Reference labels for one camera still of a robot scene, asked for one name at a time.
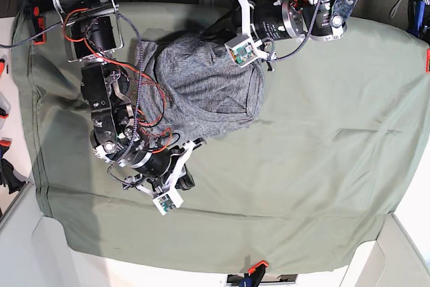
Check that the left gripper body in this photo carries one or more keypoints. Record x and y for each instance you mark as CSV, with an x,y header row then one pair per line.
x,y
251,26

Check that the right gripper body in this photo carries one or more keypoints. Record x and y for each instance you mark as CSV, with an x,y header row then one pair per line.
x,y
156,172

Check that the grey heathered T-shirt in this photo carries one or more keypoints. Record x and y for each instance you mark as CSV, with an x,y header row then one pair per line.
x,y
192,89

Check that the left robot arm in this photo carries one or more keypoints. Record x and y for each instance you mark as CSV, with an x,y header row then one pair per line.
x,y
322,20

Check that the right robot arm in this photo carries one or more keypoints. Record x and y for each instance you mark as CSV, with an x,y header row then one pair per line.
x,y
92,33

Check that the orange black clamp bottom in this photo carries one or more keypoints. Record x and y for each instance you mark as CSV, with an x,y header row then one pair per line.
x,y
254,275

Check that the orange black clamp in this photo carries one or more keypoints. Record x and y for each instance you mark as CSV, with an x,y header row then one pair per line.
x,y
34,19
254,275

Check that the green table cloth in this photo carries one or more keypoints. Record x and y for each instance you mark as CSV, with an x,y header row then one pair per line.
x,y
333,150

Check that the blue clamp top right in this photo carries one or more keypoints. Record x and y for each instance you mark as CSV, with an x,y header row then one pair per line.
x,y
416,17

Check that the black tools pile left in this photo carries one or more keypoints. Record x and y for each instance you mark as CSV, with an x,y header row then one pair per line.
x,y
8,179

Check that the orange black clamp left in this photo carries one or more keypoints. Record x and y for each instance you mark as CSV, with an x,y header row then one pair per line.
x,y
34,19

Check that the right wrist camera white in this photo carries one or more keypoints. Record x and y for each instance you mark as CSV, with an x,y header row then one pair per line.
x,y
167,201

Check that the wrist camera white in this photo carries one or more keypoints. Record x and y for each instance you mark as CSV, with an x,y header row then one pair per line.
x,y
243,50
167,201

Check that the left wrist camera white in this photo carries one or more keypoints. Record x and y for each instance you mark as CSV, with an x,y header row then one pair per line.
x,y
243,50

